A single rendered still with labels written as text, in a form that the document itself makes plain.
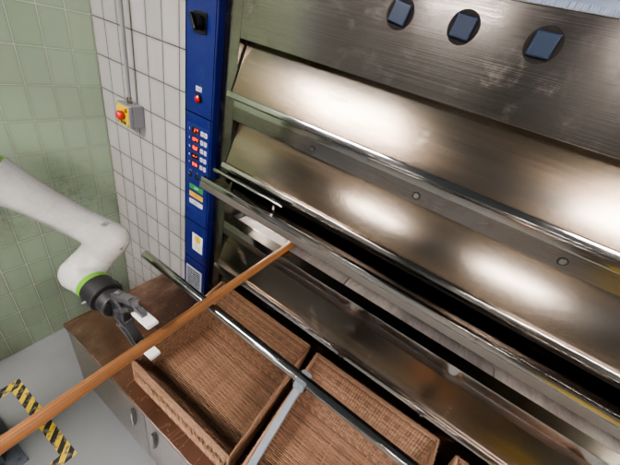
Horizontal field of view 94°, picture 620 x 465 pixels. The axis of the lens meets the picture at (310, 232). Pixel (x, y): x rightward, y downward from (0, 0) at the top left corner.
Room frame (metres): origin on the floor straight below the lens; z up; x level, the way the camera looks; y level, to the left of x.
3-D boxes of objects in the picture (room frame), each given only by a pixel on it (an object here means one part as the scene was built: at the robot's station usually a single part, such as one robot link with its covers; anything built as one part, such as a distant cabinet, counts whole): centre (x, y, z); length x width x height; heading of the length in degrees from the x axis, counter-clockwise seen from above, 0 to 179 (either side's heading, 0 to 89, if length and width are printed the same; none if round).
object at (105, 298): (0.51, 0.47, 1.19); 0.09 x 0.07 x 0.08; 66
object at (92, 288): (0.54, 0.54, 1.19); 0.12 x 0.06 x 0.09; 156
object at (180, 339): (0.72, 0.20, 0.72); 0.56 x 0.49 x 0.28; 66
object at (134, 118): (1.30, 0.96, 1.46); 0.10 x 0.07 x 0.10; 66
